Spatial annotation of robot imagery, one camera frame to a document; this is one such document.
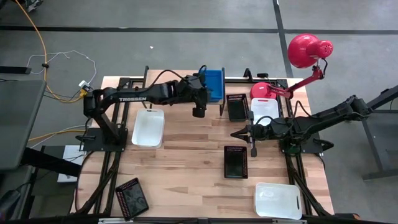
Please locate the white plastic basket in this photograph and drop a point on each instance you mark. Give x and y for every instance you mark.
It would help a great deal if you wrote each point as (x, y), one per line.
(277, 200)
(265, 107)
(148, 127)

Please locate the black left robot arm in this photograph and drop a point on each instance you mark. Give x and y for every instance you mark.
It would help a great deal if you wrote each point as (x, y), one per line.
(133, 93)

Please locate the white power adapter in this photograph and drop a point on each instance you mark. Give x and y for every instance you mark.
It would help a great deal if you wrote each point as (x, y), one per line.
(84, 84)

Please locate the gray side table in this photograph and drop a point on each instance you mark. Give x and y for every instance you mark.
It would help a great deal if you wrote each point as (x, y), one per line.
(382, 140)

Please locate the red desk lamp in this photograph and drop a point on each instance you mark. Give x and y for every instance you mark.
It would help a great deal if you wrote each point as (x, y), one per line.
(306, 51)

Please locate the small black clamp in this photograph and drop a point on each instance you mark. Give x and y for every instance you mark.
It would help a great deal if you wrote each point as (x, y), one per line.
(263, 75)

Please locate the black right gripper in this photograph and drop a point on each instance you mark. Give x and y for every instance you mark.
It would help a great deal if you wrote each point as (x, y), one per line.
(261, 132)

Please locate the white flat box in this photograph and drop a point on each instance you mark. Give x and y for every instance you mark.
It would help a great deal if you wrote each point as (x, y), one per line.
(73, 155)

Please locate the black desk leg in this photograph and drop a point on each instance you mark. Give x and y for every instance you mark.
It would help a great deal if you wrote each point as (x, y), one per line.
(49, 161)

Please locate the black aluminium rig frame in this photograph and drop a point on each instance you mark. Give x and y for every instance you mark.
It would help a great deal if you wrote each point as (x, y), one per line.
(112, 161)

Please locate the black plastic basket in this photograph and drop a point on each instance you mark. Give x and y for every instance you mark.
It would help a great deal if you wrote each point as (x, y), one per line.
(237, 107)
(235, 161)
(131, 198)

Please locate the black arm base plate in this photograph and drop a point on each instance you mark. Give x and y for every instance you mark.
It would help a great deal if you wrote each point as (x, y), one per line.
(93, 141)
(311, 146)

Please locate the blue plastic basket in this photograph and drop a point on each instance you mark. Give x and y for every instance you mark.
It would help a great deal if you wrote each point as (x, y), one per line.
(216, 85)

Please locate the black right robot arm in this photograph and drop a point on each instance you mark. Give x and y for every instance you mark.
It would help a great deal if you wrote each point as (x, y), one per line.
(326, 119)

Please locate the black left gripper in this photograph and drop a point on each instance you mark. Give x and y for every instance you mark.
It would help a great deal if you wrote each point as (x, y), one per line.
(194, 87)

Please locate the black flat bar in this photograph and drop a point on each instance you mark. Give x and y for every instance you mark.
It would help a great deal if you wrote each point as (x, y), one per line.
(15, 70)

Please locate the gray desk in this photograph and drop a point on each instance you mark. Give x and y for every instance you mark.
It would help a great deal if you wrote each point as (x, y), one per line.
(18, 124)

